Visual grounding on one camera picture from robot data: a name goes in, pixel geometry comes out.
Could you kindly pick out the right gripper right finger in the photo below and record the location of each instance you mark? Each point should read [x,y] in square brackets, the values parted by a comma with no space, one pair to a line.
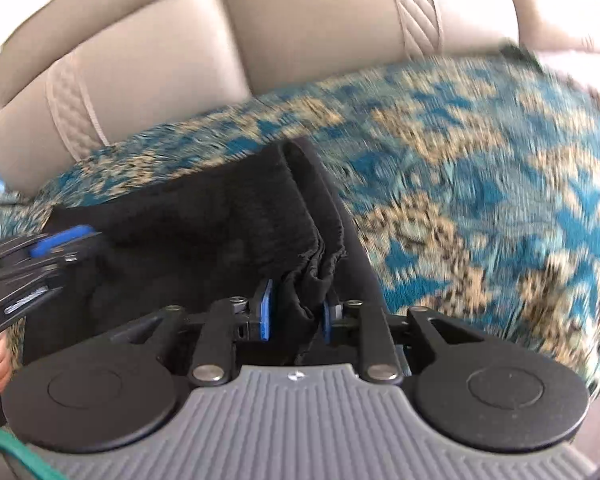
[385,348]

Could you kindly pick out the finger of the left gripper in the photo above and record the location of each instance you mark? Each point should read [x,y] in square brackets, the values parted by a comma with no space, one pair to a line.
[75,243]

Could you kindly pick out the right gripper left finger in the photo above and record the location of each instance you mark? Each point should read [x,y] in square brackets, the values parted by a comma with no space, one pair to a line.
[214,333]

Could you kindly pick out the black pants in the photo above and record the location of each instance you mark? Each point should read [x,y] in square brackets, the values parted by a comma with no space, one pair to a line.
[273,216]

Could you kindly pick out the teal patterned sofa throw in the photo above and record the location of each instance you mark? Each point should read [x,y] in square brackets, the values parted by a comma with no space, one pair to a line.
[474,184]

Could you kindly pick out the beige leather sofa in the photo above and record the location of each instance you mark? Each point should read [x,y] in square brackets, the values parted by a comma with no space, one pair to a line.
[77,75]

